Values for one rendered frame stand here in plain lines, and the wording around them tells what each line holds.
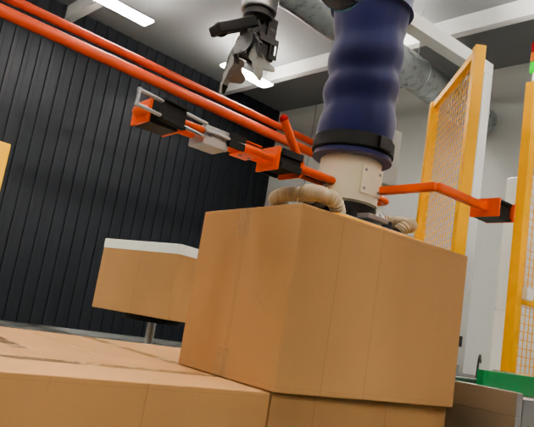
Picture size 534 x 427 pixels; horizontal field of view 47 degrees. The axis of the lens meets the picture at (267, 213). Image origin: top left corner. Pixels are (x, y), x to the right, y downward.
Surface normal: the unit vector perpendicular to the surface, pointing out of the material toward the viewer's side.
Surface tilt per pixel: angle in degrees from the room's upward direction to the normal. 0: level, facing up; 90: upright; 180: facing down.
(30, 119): 90
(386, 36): 76
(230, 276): 90
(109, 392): 90
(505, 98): 90
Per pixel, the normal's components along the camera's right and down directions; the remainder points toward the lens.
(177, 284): 0.82, 0.03
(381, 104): 0.45, -0.34
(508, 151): -0.71, -0.24
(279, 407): 0.61, -0.04
